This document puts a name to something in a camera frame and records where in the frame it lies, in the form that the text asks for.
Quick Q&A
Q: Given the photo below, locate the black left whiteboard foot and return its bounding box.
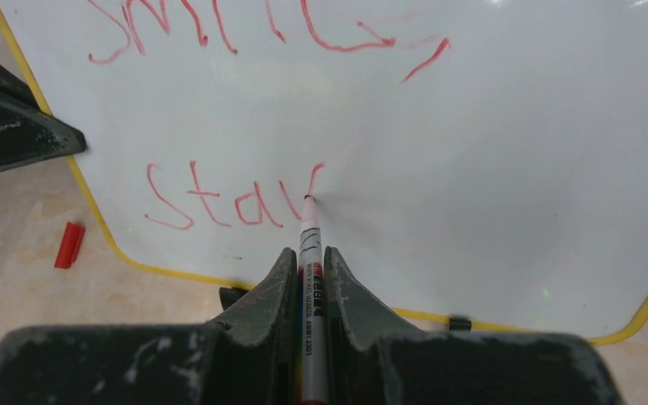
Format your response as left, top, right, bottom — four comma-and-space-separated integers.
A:
219, 287, 249, 311

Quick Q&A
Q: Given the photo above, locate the yellow framed whiteboard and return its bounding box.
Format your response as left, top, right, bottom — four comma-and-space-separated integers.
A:
0, 1, 648, 344

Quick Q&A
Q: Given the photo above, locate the red marker cap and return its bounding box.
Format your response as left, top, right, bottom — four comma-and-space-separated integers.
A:
54, 222, 85, 269

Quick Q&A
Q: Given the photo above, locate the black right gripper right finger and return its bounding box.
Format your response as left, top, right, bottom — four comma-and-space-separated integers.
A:
324, 247, 624, 404

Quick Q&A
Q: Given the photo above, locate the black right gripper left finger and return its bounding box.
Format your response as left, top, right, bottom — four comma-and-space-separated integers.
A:
0, 248, 297, 404

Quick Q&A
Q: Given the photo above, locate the black whiteboard foot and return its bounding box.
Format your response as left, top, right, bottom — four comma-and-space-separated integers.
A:
219, 287, 249, 311
447, 316, 473, 332

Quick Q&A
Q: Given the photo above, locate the black right whiteboard foot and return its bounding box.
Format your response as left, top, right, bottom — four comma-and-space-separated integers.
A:
447, 316, 473, 332

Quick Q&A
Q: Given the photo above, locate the white red capped marker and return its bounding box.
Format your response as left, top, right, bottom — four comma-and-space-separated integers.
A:
298, 195, 329, 404

